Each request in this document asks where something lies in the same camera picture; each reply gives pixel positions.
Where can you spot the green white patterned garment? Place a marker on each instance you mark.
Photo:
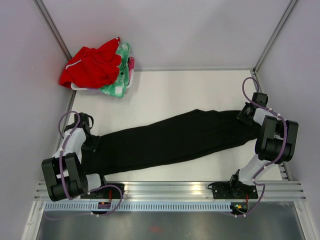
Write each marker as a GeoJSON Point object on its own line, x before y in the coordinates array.
{"type": "Point", "coordinates": [124, 50]}

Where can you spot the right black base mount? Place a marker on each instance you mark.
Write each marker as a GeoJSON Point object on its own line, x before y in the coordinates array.
{"type": "Point", "coordinates": [221, 191]}

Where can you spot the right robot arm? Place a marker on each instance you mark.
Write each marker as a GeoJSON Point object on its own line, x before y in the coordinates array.
{"type": "Point", "coordinates": [274, 145]}

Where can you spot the pink white garment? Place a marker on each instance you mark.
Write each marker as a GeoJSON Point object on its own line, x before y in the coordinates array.
{"type": "Point", "coordinates": [131, 65]}

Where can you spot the black trousers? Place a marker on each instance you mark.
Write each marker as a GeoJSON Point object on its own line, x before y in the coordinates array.
{"type": "Point", "coordinates": [178, 139]}

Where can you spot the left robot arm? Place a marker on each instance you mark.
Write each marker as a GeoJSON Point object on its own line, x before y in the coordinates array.
{"type": "Point", "coordinates": [63, 173]}

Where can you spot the red garment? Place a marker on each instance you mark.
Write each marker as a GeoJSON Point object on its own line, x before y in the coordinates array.
{"type": "Point", "coordinates": [93, 67]}

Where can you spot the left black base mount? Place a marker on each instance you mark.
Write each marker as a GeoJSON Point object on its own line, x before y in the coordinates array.
{"type": "Point", "coordinates": [106, 193]}

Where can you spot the white laundry basket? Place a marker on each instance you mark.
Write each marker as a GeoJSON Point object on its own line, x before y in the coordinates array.
{"type": "Point", "coordinates": [118, 89]}

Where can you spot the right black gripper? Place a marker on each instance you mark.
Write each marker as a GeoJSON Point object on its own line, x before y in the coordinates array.
{"type": "Point", "coordinates": [241, 116]}

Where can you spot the white slotted cable duct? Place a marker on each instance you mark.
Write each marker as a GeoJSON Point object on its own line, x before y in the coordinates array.
{"type": "Point", "coordinates": [141, 206]}

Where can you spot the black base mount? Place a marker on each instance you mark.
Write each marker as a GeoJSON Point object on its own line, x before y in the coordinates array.
{"type": "Point", "coordinates": [106, 193]}
{"type": "Point", "coordinates": [221, 191]}

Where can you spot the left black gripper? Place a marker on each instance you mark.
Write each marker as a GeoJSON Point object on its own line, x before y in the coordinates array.
{"type": "Point", "coordinates": [94, 146]}

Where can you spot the aluminium mounting rail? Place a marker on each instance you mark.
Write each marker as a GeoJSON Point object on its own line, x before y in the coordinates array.
{"type": "Point", "coordinates": [197, 191]}

